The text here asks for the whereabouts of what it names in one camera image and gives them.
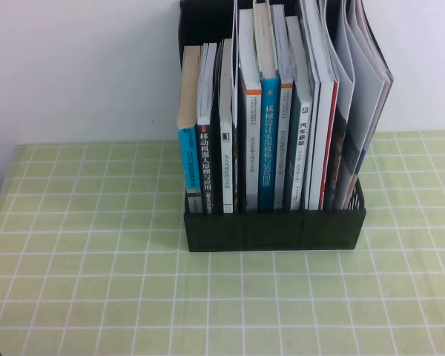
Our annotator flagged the magazine with dark photo spine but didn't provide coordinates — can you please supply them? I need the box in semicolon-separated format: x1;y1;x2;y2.
324;0;357;211

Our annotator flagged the white spine orange band book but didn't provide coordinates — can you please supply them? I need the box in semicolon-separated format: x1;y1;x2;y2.
237;7;263;213

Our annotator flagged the thin white spine book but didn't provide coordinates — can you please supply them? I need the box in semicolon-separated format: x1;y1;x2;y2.
299;0;323;211

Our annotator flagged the large curved white magazine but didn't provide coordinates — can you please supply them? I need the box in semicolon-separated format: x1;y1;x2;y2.
343;0;395;208

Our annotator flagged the white spine paperback book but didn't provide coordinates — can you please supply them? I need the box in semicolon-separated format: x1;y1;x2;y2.
218;38;235;215

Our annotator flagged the dark teal spine book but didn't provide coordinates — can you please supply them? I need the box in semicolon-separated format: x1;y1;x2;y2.
284;15;314;211

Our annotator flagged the grey spine orange band book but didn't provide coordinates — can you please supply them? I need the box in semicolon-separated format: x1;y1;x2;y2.
270;3;294;211

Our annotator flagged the white book with red edge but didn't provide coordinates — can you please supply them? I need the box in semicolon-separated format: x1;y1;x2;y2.
311;0;340;211

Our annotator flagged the black plastic book holder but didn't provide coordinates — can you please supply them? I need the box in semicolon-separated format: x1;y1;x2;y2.
178;0;368;254

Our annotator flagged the green checked tablecloth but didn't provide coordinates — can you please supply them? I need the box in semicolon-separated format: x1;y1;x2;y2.
0;129;445;356

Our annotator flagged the blue spine mechanical design book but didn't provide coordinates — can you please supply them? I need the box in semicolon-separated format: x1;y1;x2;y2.
254;1;282;213

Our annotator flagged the red book with black spine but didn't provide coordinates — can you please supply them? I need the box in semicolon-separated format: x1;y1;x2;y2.
195;42;219;216

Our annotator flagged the cyan spine book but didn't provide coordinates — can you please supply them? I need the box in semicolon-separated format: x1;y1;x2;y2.
177;44;203;214

